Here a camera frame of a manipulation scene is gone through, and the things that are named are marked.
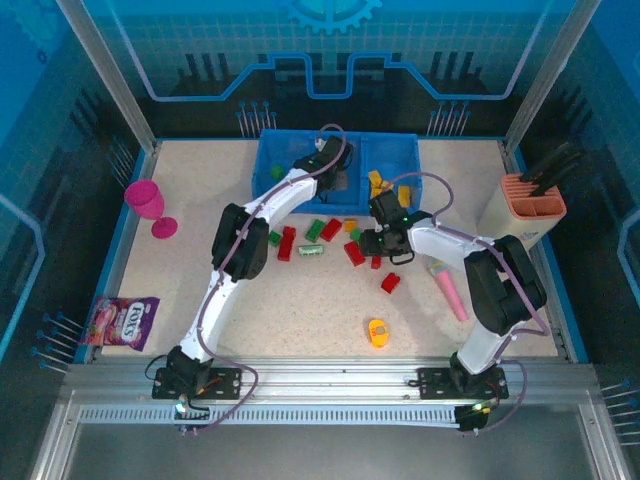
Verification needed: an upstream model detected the blue three-compartment plastic bin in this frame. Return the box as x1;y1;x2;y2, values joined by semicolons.
251;128;422;215

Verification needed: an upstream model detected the long red lego brick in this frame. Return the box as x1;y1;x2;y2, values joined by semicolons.
277;225;298;263

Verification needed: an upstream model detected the pink tube toy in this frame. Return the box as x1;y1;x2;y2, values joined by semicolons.
427;262;471;324

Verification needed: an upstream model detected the orange oval toy tag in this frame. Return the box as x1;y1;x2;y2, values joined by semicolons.
367;318;391;349

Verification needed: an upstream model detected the beige knife block pink top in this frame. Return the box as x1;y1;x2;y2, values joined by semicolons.
476;172;569;259

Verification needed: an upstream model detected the pink plastic goblet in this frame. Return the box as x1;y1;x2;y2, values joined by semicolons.
123;179;179;241

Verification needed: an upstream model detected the small black controller board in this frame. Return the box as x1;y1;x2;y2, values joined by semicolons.
454;399;501;434
172;399;211;432

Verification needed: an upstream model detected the purple Fox's candy bag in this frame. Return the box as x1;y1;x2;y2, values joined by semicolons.
78;295;161;353

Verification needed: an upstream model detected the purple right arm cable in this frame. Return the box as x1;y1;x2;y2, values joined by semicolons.
369;171;551;437

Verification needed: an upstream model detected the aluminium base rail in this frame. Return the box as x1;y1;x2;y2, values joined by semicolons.
64;355;596;406

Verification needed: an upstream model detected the black knife handle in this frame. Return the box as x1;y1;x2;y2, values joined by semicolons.
528;149;585;190
532;172;571;197
520;141;574;184

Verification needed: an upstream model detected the white slotted cable duct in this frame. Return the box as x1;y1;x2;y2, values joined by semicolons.
79;404;464;427

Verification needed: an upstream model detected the aluminium frame post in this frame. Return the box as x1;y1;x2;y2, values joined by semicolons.
55;0;162;154
503;0;604;151

